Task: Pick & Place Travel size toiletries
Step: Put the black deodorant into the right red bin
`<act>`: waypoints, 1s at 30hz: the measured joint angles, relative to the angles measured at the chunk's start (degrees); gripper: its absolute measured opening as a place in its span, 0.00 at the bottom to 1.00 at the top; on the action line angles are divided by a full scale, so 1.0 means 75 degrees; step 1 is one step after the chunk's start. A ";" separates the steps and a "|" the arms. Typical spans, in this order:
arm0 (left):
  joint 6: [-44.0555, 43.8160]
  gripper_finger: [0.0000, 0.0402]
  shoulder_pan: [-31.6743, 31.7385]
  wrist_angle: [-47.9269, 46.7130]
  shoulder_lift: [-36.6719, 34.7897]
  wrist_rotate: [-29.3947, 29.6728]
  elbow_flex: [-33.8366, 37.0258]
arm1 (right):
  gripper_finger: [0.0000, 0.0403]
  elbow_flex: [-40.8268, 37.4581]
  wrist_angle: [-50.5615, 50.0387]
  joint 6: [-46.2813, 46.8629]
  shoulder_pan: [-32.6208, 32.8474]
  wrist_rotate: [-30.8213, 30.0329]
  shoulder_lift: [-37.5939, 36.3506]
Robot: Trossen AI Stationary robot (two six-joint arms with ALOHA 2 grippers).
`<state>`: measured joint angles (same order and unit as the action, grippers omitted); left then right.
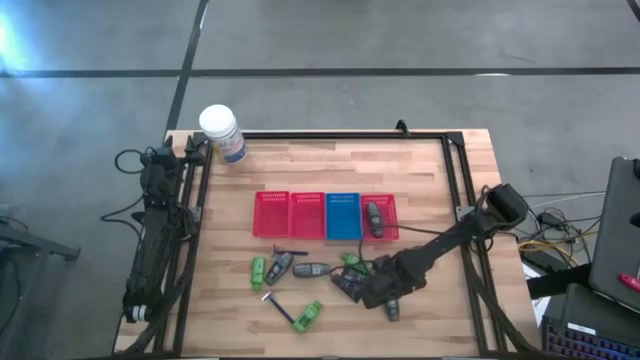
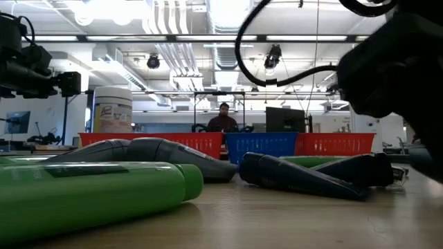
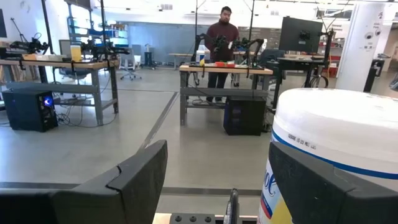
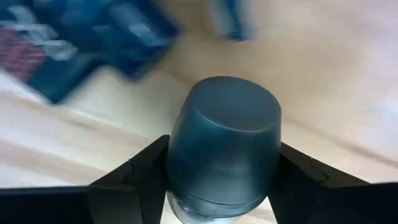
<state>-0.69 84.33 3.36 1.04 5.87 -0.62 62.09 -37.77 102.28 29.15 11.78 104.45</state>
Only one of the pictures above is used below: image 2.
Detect black ceiling spotlight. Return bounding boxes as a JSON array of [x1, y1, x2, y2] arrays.
[[146, 54, 161, 69], [264, 44, 282, 69]]

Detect person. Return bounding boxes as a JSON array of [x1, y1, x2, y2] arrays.
[[206, 102, 239, 133]]

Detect black monitor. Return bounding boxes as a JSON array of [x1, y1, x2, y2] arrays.
[[265, 107, 307, 133]]

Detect small monitor blue screen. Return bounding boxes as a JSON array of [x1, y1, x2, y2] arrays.
[[3, 110, 31, 135]]

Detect black stand frame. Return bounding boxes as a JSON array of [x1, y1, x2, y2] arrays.
[[63, 91, 94, 146]]

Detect blue plastic basket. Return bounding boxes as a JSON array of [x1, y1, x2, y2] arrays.
[[224, 131, 299, 166]]

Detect white wipes canister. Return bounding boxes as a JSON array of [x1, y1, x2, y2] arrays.
[[92, 86, 134, 134]]

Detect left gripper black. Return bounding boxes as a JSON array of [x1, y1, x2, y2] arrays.
[[0, 62, 82, 100]]

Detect black squeeze tube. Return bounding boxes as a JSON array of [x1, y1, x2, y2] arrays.
[[311, 151, 395, 190]]

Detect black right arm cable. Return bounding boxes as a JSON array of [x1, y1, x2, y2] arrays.
[[235, 0, 338, 87]]

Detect grey handheld vacuum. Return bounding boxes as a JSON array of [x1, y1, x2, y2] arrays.
[[41, 137, 238, 183]]

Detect white pillar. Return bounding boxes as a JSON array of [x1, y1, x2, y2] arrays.
[[349, 103, 384, 154]]

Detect green plastic bottle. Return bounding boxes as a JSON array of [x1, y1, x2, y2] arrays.
[[279, 155, 349, 169], [0, 162, 204, 245]]

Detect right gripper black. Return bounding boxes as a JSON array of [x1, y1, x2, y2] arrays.
[[337, 0, 443, 119]]

